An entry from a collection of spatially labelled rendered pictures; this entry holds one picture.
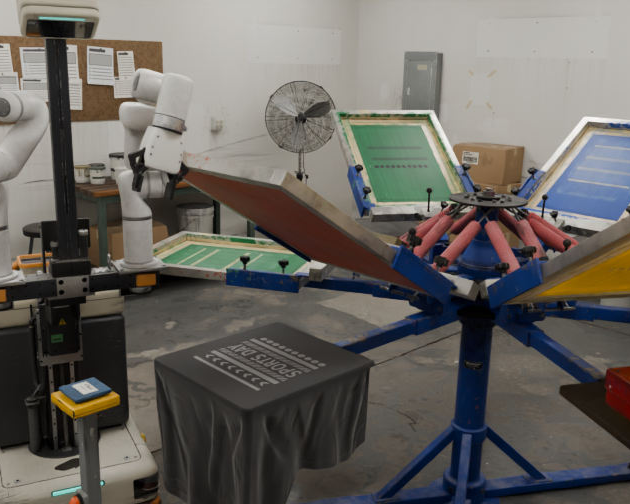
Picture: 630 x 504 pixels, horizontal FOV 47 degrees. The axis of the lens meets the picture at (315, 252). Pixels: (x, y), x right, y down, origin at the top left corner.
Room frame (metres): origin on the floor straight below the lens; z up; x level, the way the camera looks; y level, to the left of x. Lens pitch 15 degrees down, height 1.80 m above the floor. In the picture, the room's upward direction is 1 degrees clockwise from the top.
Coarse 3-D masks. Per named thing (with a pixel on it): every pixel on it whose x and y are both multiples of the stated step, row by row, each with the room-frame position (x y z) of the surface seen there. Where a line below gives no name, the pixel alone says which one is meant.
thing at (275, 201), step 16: (240, 192) 1.93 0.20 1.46; (256, 192) 1.84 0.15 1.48; (272, 192) 1.75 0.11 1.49; (272, 208) 1.94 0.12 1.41; (288, 208) 1.85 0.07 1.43; (304, 208) 1.76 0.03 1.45; (304, 224) 1.96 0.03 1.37; (320, 224) 1.86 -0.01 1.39; (320, 240) 2.08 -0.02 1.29; (336, 240) 1.97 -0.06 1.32; (352, 240) 1.87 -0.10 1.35; (352, 256) 2.10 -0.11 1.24; (368, 256) 1.99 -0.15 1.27; (368, 272) 2.24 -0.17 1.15; (384, 272) 2.12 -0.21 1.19; (416, 288) 2.13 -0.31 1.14
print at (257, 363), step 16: (208, 352) 2.04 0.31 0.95; (224, 352) 2.04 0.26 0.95; (240, 352) 2.04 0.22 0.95; (256, 352) 2.05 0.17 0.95; (272, 352) 2.05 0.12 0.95; (288, 352) 2.05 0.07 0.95; (224, 368) 1.92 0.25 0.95; (240, 368) 1.93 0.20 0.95; (256, 368) 1.93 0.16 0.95; (272, 368) 1.93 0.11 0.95; (288, 368) 1.93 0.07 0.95; (304, 368) 1.94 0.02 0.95; (256, 384) 1.82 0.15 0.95; (272, 384) 1.82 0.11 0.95
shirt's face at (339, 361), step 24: (240, 336) 2.17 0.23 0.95; (264, 336) 2.18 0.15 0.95; (288, 336) 2.18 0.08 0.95; (312, 336) 2.19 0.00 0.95; (168, 360) 1.97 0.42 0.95; (192, 360) 1.97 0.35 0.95; (336, 360) 2.00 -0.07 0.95; (360, 360) 2.00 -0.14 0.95; (216, 384) 1.82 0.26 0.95; (240, 384) 1.82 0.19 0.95; (288, 384) 1.83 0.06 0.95
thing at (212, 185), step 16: (192, 176) 2.02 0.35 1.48; (208, 176) 1.92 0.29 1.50; (208, 192) 2.15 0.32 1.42; (224, 192) 2.04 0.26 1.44; (240, 208) 2.17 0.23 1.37; (256, 208) 2.05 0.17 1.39; (272, 224) 2.19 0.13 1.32; (288, 224) 2.07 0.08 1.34; (288, 240) 2.34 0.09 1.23; (304, 240) 2.21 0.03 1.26; (320, 256) 2.37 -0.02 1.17; (336, 256) 2.22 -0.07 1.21
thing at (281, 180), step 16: (192, 160) 1.92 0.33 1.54; (208, 160) 1.87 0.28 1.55; (224, 160) 1.83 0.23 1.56; (224, 176) 1.83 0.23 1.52; (240, 176) 1.75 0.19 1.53; (256, 176) 1.72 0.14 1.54; (272, 176) 1.68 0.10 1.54; (288, 176) 1.66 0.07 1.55; (288, 192) 1.68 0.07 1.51; (304, 192) 1.70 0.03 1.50; (320, 208) 1.74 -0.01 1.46; (336, 208) 1.78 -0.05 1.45; (256, 224) 2.32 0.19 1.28; (336, 224) 1.78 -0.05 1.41; (352, 224) 1.82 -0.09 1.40; (368, 240) 1.86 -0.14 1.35; (384, 256) 1.91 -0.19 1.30
